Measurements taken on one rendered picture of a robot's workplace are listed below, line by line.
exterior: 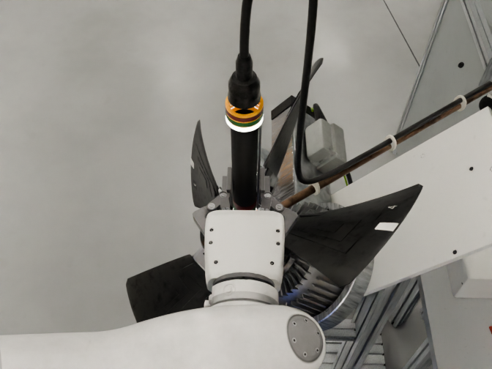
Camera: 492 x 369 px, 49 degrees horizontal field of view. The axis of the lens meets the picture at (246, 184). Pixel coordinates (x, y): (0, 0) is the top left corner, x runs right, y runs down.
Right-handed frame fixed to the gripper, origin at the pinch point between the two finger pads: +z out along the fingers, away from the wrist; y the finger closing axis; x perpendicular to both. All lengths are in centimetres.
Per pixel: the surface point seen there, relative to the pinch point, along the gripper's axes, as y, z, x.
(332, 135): 19, 38, -34
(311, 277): 12.2, 1.6, -32.2
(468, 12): 70, 106, -51
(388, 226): 20.1, -3.1, -5.3
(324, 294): 15.1, 0.1, -36.5
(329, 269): 11.7, -8.9, -7.5
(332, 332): 24, 12, -90
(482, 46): 70, 87, -49
